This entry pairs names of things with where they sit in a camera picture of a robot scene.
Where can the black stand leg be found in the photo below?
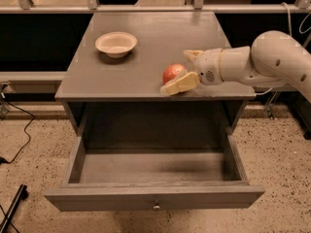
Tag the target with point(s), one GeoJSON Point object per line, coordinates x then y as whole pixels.
{"type": "Point", "coordinates": [21, 195]}

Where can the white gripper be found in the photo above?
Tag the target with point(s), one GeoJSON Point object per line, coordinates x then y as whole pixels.
{"type": "Point", "coordinates": [208, 65]}

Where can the grey wooden cabinet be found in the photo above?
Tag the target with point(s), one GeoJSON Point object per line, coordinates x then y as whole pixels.
{"type": "Point", "coordinates": [101, 91]}

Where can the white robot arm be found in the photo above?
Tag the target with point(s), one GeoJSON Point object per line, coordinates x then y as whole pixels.
{"type": "Point", "coordinates": [274, 59]}

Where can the metal drawer knob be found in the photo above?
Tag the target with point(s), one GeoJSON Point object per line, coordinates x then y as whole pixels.
{"type": "Point", "coordinates": [156, 206]}

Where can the red apple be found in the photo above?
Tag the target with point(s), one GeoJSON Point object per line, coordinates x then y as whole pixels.
{"type": "Point", "coordinates": [172, 72]}

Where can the metal railing frame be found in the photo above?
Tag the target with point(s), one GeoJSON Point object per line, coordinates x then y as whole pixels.
{"type": "Point", "coordinates": [97, 4]}

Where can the open grey top drawer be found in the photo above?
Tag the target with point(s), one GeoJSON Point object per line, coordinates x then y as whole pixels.
{"type": "Point", "coordinates": [111, 170]}

